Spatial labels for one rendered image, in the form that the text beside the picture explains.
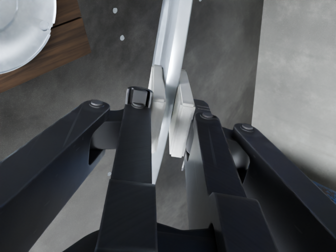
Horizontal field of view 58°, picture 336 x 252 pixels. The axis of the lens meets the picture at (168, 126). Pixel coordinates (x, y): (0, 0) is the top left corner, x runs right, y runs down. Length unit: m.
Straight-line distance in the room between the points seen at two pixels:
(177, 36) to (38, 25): 0.60
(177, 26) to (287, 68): 2.12
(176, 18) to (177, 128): 0.06
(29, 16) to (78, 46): 0.14
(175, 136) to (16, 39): 0.61
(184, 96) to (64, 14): 0.65
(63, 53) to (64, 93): 0.47
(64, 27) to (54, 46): 0.05
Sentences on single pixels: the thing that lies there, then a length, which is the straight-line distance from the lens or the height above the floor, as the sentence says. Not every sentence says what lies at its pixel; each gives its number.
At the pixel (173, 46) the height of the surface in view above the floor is 0.92.
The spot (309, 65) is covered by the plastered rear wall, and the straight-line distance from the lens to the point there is 2.21.
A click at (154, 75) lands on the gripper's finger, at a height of 0.91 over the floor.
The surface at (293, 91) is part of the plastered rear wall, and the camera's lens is 2.34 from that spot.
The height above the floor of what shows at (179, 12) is 0.92.
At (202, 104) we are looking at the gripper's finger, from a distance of 0.18.
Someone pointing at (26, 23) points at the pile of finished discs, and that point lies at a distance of 0.74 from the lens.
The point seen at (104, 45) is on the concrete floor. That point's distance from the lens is 1.30.
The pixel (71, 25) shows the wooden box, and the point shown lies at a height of 0.35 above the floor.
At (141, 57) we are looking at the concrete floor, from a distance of 1.44.
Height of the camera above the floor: 1.04
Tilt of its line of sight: 36 degrees down
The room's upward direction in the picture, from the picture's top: 118 degrees clockwise
